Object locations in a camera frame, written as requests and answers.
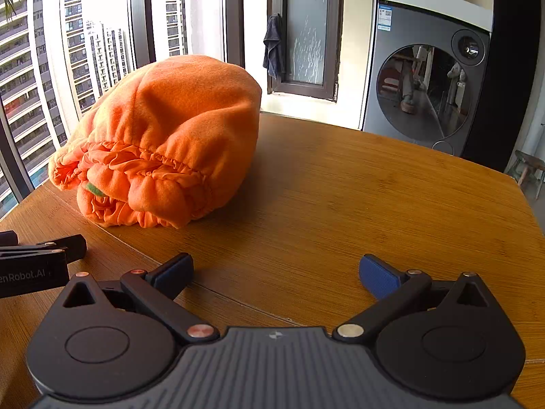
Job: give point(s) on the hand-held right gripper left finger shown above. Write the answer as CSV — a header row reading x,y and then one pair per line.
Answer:
x,y
174,275

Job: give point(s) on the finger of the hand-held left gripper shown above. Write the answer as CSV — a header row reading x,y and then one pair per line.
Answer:
x,y
7,237
66,247

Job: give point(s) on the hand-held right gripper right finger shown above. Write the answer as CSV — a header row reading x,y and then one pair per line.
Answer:
x,y
379,279

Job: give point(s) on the orange and green costume garment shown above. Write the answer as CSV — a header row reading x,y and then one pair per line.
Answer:
x,y
170,136

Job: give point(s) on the apartment buildings outside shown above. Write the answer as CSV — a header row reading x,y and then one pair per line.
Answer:
x,y
25,93

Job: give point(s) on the small wooden stool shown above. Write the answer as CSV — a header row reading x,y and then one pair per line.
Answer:
x,y
528,168

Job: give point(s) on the grey front-load washing machine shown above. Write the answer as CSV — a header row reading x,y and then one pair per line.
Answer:
x,y
425,93

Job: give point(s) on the green plant leaves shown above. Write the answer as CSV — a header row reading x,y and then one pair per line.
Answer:
x,y
8,2

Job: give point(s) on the dark hanging cloth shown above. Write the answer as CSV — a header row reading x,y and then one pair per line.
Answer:
x,y
274,47

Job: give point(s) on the small frosted window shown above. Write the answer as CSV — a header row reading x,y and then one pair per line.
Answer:
x,y
306,30

